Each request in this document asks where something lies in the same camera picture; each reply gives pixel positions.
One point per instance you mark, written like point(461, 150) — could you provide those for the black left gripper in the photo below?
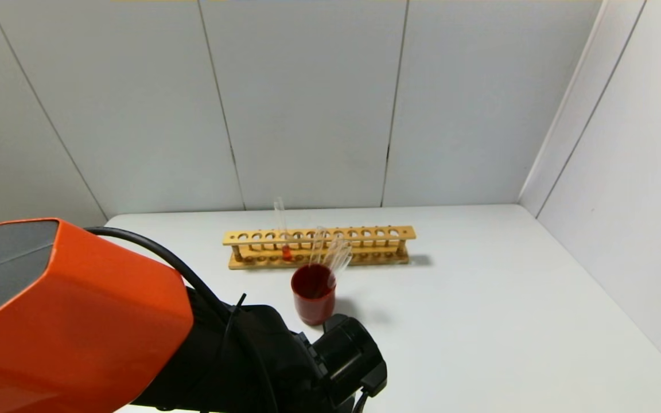
point(348, 355)

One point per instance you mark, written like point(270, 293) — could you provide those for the orange and black left arm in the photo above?
point(78, 321)

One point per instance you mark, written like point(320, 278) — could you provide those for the empty glass test tube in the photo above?
point(335, 252)
point(318, 246)
point(339, 267)

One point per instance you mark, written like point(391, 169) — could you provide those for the wooden test tube rack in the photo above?
point(376, 232)

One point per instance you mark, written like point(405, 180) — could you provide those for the test tube with red pigment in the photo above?
point(281, 221)

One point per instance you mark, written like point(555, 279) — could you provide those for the red plastic cup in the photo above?
point(314, 298)

